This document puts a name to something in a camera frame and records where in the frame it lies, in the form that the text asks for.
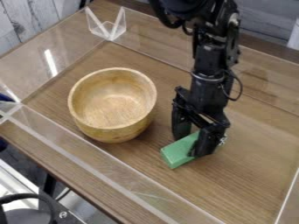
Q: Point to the clear acrylic tray walls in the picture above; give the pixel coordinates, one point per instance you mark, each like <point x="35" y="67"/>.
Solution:
<point x="246" y="184"/>

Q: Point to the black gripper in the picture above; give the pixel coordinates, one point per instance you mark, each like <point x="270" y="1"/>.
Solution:
<point x="199" y="106"/>

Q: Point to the brown wooden bowl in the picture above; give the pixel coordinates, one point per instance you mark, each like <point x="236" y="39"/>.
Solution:
<point x="111" y="104"/>

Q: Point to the blue object at edge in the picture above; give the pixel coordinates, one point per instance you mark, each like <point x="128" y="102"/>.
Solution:
<point x="6" y="98"/>

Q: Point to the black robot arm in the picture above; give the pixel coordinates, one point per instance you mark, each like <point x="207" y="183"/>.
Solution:
<point x="211" y="22"/>

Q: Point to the black metal bracket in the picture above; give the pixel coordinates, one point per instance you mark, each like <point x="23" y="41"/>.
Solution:
<point x="55" y="192"/>

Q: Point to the green rectangular block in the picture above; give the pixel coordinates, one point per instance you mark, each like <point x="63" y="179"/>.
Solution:
<point x="175" y="153"/>

